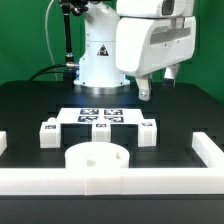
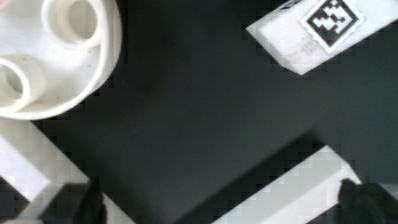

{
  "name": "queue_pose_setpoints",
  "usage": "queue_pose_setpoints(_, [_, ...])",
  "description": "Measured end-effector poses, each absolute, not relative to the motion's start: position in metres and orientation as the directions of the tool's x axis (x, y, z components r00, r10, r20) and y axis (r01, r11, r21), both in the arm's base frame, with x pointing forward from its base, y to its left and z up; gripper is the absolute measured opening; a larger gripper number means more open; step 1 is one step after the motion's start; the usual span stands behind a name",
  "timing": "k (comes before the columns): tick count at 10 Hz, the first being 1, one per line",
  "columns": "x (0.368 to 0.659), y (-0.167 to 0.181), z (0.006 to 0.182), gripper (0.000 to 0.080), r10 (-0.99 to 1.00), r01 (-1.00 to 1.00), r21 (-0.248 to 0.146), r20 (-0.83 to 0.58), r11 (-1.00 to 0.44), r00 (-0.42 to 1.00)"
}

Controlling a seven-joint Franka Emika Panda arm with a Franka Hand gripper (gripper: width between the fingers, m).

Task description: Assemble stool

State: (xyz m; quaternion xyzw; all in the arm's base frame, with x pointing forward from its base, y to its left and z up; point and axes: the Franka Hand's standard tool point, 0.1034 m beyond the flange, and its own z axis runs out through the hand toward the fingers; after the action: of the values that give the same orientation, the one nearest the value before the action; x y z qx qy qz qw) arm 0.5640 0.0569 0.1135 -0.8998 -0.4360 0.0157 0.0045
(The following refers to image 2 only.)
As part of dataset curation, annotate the white U-shaped fence wall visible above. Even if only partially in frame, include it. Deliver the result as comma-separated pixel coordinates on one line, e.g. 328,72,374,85
0,119,364,224

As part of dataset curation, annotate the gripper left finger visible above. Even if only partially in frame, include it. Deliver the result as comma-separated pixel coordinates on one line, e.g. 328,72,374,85
39,182,106,224

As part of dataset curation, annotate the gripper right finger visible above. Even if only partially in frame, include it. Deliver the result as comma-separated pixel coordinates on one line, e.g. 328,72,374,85
337,179,398,224

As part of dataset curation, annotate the white stool leg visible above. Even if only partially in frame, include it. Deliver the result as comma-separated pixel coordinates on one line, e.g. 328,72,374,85
246,0,398,75

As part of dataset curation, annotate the white round stool seat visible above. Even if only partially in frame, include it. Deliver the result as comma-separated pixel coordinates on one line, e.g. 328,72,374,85
0,0,122,120

